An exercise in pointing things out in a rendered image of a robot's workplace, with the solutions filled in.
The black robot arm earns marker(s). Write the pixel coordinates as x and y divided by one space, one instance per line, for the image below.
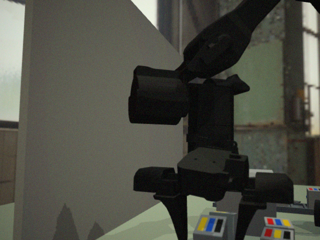
163 97

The white label with black, yellow and red stripes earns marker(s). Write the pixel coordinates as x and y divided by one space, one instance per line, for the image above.
270 233

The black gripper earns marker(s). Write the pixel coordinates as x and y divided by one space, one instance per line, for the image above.
265 188

